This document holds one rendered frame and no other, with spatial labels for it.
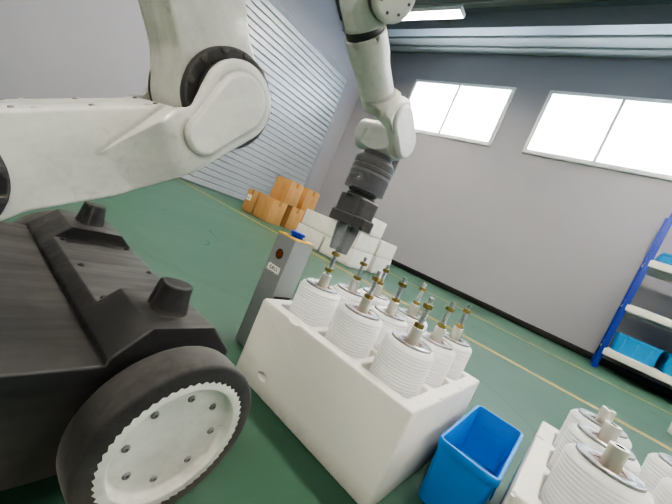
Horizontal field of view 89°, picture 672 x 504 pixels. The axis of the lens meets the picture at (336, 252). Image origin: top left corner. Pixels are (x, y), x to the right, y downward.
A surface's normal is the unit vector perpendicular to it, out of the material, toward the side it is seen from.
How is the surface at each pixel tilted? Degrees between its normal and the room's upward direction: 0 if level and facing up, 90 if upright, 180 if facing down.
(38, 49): 90
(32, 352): 0
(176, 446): 90
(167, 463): 90
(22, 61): 90
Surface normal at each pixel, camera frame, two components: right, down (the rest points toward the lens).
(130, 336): -0.14, -0.76
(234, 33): 0.72, 0.36
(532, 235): -0.58, -0.17
